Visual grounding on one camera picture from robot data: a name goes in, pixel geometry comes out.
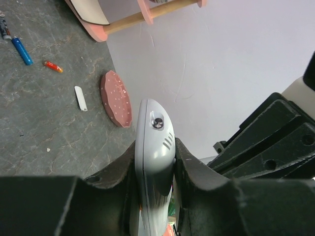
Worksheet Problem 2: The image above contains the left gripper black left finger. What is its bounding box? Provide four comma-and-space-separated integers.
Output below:
0, 145, 137, 236

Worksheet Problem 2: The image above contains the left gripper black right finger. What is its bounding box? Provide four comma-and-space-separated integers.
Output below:
174, 139, 315, 236

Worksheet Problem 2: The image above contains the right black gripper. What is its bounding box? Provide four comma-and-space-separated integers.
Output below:
207, 92, 315, 179

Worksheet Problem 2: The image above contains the green battery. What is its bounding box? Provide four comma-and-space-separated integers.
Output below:
168, 194, 176, 217

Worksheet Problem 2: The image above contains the white remote control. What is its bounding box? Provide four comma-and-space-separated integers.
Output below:
134, 98, 176, 236

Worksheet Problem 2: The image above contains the white battery cover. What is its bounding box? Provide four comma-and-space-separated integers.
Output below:
74, 86, 88, 112

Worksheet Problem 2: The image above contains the blue battery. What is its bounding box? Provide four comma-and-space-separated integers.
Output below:
11, 37, 33, 65

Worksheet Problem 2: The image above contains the pink dotted plate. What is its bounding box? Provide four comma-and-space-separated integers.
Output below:
100, 70, 132, 128

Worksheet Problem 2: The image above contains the pink three-tier shelf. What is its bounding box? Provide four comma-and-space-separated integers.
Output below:
66, 0, 207, 42

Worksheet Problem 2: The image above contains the white square board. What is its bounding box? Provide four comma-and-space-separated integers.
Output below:
70, 0, 110, 25

